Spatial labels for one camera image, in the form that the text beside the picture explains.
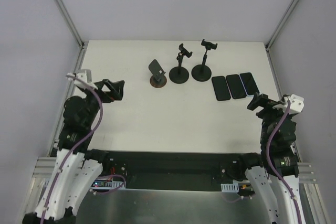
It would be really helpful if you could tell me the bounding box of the black phone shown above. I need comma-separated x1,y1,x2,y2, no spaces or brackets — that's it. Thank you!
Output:
226,74,247,99
212,76,231,101

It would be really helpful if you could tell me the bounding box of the white cable duct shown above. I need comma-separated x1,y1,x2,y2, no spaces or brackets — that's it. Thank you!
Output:
91,180,126,191
220,182,239,193

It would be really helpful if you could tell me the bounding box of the right aluminium frame post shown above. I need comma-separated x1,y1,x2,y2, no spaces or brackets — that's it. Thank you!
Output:
265,0,300,51

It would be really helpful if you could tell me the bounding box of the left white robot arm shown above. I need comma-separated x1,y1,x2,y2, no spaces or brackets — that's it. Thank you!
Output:
22,75,125,223

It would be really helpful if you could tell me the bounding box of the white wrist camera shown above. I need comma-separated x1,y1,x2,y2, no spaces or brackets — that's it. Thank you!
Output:
66,69,97,89
272,94,305,114

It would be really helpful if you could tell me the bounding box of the left white cable duct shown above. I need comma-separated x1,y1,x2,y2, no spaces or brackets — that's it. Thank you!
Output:
91,180,126,191

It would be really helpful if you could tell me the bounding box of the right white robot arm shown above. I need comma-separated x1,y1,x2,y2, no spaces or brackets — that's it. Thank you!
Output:
236,93,306,223

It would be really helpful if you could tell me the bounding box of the left aluminium frame post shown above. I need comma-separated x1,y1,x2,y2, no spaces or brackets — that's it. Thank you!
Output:
54,0,86,49

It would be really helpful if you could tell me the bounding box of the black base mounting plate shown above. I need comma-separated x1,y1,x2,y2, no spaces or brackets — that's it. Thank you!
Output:
86,149,301,191

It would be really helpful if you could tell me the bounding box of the black round-base phone stand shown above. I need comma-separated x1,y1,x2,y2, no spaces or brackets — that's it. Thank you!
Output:
192,39,218,82

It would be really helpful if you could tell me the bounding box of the aluminium frame post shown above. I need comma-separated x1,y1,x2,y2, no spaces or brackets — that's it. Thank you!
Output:
265,0,300,51
54,0,86,49

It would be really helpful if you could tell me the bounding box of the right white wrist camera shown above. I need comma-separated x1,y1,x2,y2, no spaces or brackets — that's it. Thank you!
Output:
272,94,305,114

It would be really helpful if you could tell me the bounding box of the wooden-base phone stand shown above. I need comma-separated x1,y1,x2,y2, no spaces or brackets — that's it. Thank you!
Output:
148,59,167,88

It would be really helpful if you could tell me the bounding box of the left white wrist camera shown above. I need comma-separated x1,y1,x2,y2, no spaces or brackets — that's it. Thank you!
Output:
66,69,97,89

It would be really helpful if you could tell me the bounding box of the right white cable duct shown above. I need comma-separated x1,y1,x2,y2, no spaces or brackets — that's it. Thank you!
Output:
220,182,239,193

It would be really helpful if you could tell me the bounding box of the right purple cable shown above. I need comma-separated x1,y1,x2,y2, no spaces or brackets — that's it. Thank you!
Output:
265,99,304,224

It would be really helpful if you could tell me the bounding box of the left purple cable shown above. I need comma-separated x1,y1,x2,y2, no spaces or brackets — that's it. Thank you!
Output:
39,73,127,222

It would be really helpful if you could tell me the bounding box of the light blue cased phone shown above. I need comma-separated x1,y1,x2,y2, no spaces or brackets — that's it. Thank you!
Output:
239,72,260,96

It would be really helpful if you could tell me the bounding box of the horizontal aluminium rail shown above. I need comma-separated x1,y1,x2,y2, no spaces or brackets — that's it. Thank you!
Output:
32,157,318,184

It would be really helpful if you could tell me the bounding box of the purple cable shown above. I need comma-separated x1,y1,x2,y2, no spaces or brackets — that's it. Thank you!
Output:
39,73,127,222
265,99,304,224

